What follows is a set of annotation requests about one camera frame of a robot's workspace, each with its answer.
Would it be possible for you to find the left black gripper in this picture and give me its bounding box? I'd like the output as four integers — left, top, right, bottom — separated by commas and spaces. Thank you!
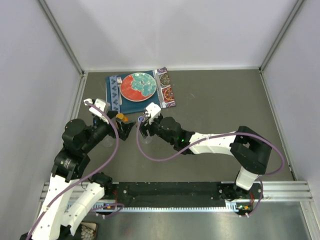
82, 110, 136, 153

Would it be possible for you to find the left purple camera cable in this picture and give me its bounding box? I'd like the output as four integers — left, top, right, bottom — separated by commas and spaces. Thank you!
24, 99, 125, 240

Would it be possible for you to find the silver fork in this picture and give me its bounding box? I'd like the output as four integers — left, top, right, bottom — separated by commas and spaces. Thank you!
117, 76, 122, 106

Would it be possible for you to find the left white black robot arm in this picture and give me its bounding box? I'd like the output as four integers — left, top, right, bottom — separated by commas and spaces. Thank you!
20, 111, 136, 240

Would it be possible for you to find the clear bottle orange base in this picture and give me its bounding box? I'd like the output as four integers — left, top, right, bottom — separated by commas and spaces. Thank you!
137, 114, 154, 145

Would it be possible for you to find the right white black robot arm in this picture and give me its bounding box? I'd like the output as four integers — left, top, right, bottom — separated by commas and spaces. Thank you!
138, 116, 272, 198

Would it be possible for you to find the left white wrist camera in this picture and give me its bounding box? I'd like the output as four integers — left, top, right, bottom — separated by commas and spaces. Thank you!
83, 98, 111, 118

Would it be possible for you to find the red teal patterned plate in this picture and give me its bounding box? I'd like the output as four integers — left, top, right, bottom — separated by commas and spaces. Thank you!
120, 72, 157, 102

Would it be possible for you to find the floral patterned box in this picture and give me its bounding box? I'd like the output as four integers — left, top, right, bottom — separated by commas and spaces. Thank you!
75, 221, 98, 240

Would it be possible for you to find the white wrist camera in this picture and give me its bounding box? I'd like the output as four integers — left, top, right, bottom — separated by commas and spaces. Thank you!
83, 98, 111, 118
145, 102, 161, 125

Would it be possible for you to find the orange juice bottle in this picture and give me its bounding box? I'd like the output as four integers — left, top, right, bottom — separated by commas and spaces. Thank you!
116, 113, 129, 122

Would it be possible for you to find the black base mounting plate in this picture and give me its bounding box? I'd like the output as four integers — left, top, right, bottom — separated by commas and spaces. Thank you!
103, 181, 262, 207

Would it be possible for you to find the grey slotted cable duct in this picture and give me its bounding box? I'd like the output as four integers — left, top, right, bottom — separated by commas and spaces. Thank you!
90, 202, 253, 213

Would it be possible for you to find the white bottle cap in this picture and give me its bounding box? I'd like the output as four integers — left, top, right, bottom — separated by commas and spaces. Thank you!
138, 115, 146, 123

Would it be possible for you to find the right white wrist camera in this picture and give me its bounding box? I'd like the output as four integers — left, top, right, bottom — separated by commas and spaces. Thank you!
145, 102, 161, 125

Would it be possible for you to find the aluminium frame rail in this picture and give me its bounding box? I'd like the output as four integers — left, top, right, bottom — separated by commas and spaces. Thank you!
39, 181, 313, 203

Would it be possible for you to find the colourful mandala napkin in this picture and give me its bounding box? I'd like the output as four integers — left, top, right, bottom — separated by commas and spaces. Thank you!
152, 67, 176, 109

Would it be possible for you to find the silver knife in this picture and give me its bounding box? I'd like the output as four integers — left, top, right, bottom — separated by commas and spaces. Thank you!
154, 70, 164, 107

